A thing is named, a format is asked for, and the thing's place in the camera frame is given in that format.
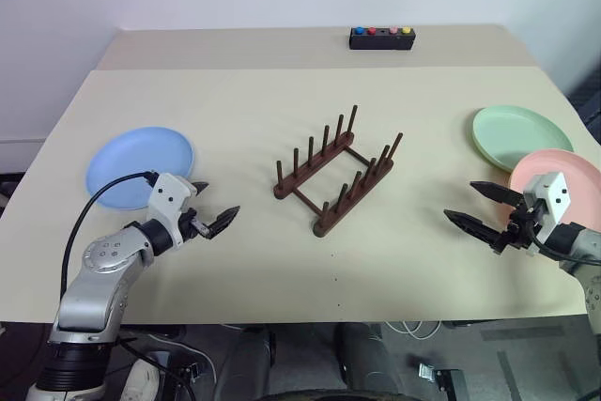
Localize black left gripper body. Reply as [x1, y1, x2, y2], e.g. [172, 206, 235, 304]
[178, 207, 213, 239]

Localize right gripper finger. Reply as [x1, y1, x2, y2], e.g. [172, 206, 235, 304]
[470, 179, 523, 208]
[442, 208, 504, 253]

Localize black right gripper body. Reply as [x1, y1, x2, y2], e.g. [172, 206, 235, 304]
[495, 205, 542, 257]

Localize green plate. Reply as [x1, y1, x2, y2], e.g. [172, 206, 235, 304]
[471, 105, 575, 174]

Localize blue plate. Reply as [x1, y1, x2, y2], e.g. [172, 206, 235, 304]
[85, 126, 195, 211]

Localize pink red plate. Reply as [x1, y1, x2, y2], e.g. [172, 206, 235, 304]
[509, 147, 601, 233]

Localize brown wooden dish rack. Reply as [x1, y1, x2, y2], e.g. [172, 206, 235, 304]
[272, 103, 404, 238]

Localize black ribbed object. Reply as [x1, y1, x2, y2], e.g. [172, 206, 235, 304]
[569, 61, 601, 131]

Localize dark grey rounded shape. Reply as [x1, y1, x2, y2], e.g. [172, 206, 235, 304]
[333, 322, 401, 395]

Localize black button box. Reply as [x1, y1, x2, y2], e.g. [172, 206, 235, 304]
[348, 26, 415, 53]

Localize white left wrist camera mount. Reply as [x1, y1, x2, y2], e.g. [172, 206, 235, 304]
[146, 172, 198, 249]

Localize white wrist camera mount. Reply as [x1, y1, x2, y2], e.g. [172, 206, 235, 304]
[146, 172, 198, 249]
[523, 170, 573, 258]

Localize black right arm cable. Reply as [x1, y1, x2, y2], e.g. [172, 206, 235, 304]
[529, 222, 601, 266]

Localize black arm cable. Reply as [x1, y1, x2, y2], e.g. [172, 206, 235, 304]
[60, 169, 159, 302]
[529, 222, 601, 266]

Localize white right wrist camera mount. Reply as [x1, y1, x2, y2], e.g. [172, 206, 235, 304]
[523, 170, 573, 258]

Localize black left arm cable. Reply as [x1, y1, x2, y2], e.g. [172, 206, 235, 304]
[60, 169, 159, 302]

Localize thin white cable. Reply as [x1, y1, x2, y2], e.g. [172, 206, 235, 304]
[383, 319, 443, 341]

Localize thin black cable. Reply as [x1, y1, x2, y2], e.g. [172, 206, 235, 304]
[115, 329, 201, 401]

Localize small metal bracket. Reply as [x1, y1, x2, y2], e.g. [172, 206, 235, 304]
[415, 362, 467, 401]

